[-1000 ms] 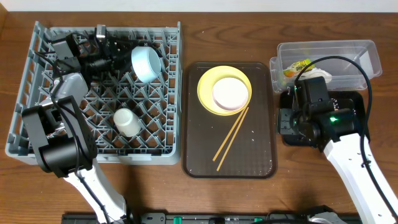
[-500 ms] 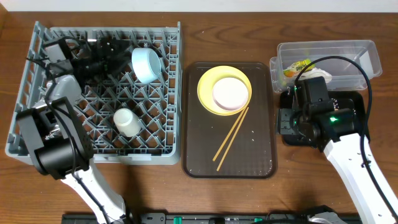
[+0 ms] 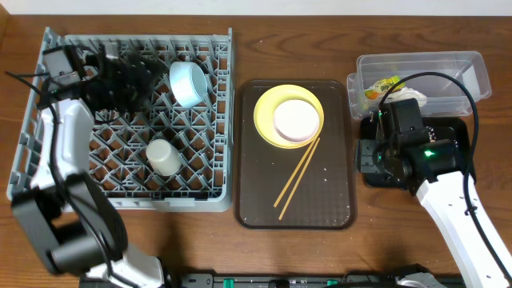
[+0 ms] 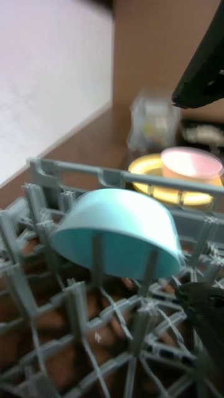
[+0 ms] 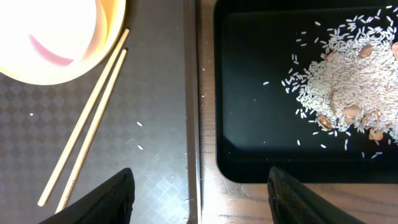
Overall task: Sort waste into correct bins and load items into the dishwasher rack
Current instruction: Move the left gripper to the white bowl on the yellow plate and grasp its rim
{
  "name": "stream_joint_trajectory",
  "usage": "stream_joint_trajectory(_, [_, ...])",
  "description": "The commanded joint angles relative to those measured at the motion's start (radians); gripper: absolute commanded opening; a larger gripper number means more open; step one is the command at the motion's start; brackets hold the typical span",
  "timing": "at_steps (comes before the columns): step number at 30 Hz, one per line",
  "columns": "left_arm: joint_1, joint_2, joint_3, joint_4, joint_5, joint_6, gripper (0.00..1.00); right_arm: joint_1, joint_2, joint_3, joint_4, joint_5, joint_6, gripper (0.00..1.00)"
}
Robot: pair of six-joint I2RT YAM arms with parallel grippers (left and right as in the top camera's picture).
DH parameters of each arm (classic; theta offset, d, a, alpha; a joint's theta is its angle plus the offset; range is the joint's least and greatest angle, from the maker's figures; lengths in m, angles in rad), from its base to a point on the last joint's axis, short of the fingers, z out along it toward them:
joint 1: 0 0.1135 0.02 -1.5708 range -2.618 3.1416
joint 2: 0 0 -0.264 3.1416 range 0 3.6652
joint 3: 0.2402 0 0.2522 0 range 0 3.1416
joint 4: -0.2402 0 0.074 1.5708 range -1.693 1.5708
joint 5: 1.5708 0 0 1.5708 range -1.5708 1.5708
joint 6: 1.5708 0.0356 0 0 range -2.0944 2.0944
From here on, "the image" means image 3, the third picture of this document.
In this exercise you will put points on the dark brown serving tray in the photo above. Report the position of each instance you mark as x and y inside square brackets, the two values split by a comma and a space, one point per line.
[325, 198]

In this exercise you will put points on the green snack wrapper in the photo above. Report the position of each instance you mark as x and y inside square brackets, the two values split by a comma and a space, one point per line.
[380, 88]

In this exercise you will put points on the yellow round plate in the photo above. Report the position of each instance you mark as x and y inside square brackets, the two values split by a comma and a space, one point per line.
[270, 100]

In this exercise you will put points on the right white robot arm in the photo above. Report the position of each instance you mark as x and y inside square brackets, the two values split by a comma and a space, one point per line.
[454, 205]

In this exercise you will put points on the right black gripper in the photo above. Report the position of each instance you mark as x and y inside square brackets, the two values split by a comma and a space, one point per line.
[366, 158]

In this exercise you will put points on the white tissue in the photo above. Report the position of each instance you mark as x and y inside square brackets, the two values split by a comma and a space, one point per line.
[407, 93]

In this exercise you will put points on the light blue bowl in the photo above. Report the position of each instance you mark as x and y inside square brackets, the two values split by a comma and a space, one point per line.
[188, 83]

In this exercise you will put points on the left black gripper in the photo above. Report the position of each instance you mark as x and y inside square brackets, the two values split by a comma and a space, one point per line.
[121, 76]

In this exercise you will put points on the clear plastic waste bin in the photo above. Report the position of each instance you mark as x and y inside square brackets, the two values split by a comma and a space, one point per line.
[444, 98]

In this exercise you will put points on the upper wooden chopstick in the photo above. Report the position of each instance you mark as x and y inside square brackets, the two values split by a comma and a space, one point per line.
[305, 158]

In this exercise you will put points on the wooden chopstick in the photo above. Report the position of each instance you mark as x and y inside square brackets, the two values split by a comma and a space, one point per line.
[305, 158]
[298, 178]

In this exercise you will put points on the pink white bowl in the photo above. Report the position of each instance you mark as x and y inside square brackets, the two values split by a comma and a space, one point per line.
[296, 120]

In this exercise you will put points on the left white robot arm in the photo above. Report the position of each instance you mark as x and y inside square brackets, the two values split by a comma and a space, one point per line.
[70, 223]

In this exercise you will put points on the pale green cup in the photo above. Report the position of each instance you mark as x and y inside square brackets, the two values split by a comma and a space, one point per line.
[163, 157]

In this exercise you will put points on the lower wooden chopstick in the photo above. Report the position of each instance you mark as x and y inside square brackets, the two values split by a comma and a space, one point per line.
[298, 178]

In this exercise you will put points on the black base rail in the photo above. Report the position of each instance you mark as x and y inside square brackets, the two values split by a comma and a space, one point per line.
[407, 276]

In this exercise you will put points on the grey plastic dishwasher rack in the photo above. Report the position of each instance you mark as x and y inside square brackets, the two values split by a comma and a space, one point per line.
[203, 134]

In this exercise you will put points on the black waste tray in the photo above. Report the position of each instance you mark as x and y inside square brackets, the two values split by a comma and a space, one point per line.
[446, 153]

